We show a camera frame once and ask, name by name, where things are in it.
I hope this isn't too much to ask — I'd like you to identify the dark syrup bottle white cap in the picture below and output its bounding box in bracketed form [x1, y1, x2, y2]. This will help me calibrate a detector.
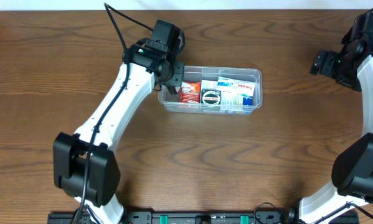
[167, 86, 181, 95]

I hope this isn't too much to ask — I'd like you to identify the red Panadol ActiFast box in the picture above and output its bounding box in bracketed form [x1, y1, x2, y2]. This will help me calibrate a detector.
[179, 82, 201, 103]

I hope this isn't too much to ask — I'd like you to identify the white Panadol box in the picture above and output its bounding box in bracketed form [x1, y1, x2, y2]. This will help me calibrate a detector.
[217, 77, 256, 98]

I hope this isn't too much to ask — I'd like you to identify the tall blue medicine box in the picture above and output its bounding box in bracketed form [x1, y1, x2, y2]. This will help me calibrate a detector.
[200, 80, 254, 114]

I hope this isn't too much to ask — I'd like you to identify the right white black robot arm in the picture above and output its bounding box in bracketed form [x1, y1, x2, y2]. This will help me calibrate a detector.
[285, 34, 373, 223]

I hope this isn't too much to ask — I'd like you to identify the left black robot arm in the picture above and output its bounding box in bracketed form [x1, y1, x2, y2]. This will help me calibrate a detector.
[53, 40, 184, 223]

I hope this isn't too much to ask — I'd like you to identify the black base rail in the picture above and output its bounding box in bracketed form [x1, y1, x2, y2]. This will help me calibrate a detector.
[47, 210, 360, 224]

